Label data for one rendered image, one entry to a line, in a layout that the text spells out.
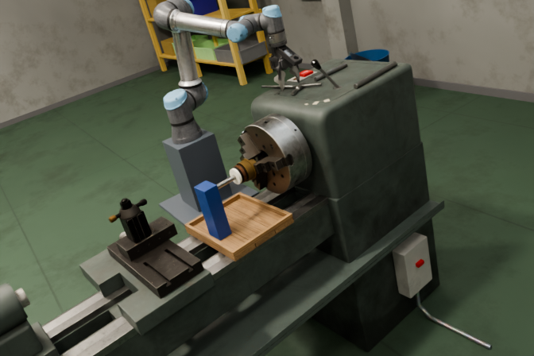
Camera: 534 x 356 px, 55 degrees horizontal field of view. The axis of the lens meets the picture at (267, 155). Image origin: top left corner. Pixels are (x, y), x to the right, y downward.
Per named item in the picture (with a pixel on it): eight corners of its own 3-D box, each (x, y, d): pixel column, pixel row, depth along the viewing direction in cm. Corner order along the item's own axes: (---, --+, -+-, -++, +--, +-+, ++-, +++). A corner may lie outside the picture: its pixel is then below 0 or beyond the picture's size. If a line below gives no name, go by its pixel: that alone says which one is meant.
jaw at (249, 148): (263, 153, 219) (247, 130, 221) (267, 148, 215) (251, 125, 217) (243, 164, 213) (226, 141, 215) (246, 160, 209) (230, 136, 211)
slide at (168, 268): (149, 233, 214) (146, 223, 212) (204, 270, 181) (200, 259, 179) (110, 256, 205) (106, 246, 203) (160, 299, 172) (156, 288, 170)
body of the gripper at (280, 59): (284, 64, 236) (277, 39, 231) (296, 65, 230) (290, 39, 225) (271, 70, 232) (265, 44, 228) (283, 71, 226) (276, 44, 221)
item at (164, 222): (165, 226, 207) (161, 215, 205) (178, 234, 199) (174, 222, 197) (120, 253, 196) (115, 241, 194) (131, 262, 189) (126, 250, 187)
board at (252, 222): (241, 199, 235) (239, 191, 233) (294, 222, 207) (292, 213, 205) (187, 232, 219) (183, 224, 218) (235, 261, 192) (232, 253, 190)
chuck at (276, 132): (262, 171, 238) (250, 109, 223) (311, 194, 216) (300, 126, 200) (247, 179, 234) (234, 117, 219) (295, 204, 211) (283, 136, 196)
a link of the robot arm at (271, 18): (265, 5, 225) (282, 2, 221) (270, 30, 229) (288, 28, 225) (257, 10, 219) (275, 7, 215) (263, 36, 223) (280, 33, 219)
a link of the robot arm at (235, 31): (141, 5, 224) (242, 22, 208) (155, 0, 233) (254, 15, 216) (143, 32, 230) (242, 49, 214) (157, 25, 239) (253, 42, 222)
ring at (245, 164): (245, 153, 214) (227, 163, 209) (258, 157, 207) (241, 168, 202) (250, 172, 218) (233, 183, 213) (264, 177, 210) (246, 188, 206)
